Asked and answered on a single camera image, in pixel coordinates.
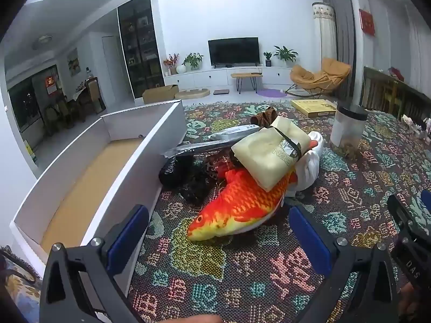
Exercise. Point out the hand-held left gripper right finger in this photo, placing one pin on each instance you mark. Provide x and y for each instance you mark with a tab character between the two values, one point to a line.
308	239

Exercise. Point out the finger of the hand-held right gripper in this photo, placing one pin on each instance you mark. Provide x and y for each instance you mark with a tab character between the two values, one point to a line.
402	218
427	200

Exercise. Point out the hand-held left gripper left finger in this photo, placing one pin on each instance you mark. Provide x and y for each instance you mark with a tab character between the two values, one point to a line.
129	239

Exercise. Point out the large white box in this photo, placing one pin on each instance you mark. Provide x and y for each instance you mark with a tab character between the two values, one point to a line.
111	181

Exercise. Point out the orange plush fish toy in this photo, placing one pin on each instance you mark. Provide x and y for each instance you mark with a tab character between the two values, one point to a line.
242	205

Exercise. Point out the white snack packet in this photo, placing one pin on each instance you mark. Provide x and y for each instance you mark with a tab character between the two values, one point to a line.
232	133

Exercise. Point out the white soft cloth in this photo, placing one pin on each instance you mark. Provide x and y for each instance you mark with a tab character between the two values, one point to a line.
311	168

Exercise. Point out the person's right hand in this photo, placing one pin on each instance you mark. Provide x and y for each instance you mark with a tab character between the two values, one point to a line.
412	304

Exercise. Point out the person's left hand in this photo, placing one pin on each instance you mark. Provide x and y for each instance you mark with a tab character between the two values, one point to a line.
198	319

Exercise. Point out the small white items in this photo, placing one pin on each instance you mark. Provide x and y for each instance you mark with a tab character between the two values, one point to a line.
417	126

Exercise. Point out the black plastic bag roll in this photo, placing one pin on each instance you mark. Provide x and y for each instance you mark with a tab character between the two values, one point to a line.
171	173

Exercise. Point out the cream folded canvas bag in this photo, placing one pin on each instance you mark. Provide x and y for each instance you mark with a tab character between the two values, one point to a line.
266	154

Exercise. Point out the clear jar with black lid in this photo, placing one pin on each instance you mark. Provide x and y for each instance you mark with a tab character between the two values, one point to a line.
346	131

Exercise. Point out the dark grey shiny bag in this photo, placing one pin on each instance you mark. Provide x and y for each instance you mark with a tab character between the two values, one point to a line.
192	148

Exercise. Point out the dark wooden bench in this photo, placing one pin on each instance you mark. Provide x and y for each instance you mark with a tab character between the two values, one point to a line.
380	91

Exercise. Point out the floral printed cloth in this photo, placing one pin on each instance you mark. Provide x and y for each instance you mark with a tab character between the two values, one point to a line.
16	289

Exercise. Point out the brown fuzzy cloth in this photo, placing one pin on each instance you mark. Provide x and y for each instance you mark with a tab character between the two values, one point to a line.
264	116

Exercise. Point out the red item on bench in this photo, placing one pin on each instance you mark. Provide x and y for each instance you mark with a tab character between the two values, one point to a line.
395	73

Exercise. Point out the yellow flat cardboard box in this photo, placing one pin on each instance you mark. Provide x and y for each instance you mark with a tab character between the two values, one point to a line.
313	107

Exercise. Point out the brown cardboard box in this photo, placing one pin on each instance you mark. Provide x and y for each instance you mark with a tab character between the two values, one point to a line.
158	95

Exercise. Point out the wooden dining chair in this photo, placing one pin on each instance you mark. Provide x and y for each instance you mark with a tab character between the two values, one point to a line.
94	94

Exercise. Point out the purple round floor mat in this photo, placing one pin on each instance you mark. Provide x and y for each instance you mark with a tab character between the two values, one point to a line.
271	93

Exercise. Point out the beige floor cushion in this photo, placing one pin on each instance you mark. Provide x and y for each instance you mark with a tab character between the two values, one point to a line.
192	93

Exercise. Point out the orange rocking chair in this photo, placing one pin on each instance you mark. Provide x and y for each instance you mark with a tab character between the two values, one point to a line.
320	74

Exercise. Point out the dark window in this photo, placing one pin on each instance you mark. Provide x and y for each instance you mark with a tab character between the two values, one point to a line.
25	104

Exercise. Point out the grey flat floor device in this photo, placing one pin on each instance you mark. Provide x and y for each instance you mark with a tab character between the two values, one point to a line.
221	91

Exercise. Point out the red window poster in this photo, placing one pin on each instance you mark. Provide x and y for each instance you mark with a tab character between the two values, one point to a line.
51	85

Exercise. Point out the wooden coffee table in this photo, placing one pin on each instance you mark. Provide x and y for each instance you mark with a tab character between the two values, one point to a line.
245	75

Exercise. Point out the white door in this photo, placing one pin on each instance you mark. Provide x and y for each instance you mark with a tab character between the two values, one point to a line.
110	64

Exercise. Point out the white television cabinet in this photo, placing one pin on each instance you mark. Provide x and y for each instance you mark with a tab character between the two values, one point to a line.
202	77

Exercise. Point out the white round vase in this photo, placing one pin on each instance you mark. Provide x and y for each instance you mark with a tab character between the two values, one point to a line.
180	69

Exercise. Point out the red flowers in vase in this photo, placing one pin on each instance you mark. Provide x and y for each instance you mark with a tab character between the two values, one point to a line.
170	62

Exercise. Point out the large green potted plant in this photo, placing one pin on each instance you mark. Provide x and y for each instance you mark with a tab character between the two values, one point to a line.
285	54

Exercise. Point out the small green potted plant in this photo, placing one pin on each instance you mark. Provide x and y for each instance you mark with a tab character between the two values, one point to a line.
267	57

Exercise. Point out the grey curtain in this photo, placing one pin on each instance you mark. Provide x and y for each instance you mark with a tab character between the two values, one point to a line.
340	33

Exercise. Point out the bushy green potted plant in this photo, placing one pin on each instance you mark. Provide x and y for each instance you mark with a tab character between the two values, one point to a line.
193	60

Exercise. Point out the black glass display cabinet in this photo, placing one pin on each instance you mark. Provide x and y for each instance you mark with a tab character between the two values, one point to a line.
139	47

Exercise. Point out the covered standing air conditioner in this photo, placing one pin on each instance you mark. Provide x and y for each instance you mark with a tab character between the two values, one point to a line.
324	30

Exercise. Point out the black flat television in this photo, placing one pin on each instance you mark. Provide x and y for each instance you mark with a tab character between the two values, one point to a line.
234	51

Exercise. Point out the round ceiling light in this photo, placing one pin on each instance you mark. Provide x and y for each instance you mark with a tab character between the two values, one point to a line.
45	39

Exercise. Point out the framed wall painting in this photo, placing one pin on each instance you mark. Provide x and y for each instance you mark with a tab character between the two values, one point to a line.
73	61

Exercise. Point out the red wall decoration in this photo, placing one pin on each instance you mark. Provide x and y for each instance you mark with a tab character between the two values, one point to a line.
367	22

